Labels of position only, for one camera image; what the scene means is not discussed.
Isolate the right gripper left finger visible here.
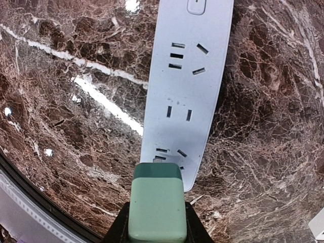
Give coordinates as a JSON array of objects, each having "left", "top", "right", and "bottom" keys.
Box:
[{"left": 100, "top": 202, "right": 131, "bottom": 243}]

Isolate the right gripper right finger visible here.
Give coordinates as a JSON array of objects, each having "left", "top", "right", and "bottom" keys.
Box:
[{"left": 185, "top": 202, "right": 214, "bottom": 243}]

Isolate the green cube charger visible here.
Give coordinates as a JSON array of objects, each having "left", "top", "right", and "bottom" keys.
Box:
[{"left": 128, "top": 163, "right": 187, "bottom": 242}]

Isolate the light blue power strip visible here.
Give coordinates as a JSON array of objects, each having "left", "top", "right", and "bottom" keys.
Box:
[{"left": 140, "top": 0, "right": 234, "bottom": 191}]

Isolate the white slotted cable duct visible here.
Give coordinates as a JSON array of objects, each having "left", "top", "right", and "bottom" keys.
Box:
[{"left": 1, "top": 172, "right": 84, "bottom": 243}]

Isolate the black front rail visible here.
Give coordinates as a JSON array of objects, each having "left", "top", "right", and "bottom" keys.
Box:
[{"left": 1, "top": 152, "right": 102, "bottom": 242}]

